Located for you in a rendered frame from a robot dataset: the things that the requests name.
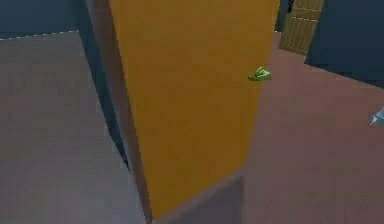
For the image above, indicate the pale blue pointed object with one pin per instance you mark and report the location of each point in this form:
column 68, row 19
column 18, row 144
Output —
column 377, row 117

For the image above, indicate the orange room door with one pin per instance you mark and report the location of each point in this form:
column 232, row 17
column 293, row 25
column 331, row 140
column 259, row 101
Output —
column 186, row 100

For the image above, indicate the tan panelled room door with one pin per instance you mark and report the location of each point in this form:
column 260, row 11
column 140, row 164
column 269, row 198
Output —
column 301, row 26

